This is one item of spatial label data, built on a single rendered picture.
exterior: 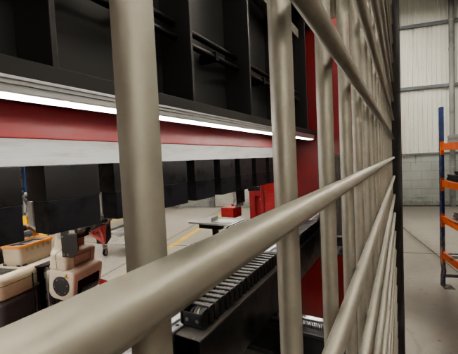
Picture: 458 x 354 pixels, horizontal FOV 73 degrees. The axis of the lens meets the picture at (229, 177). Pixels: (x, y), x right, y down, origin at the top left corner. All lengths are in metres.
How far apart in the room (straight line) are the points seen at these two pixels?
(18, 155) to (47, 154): 0.06
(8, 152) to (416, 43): 8.88
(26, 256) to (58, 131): 1.29
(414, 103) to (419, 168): 1.58
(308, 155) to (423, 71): 6.87
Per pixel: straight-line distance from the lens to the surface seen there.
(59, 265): 1.87
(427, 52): 9.18
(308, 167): 2.40
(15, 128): 0.82
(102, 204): 1.02
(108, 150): 0.95
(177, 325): 0.74
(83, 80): 0.71
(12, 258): 2.09
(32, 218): 0.91
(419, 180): 8.84
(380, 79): 0.21
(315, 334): 0.99
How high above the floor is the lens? 1.33
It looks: 3 degrees down
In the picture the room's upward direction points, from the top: 3 degrees counter-clockwise
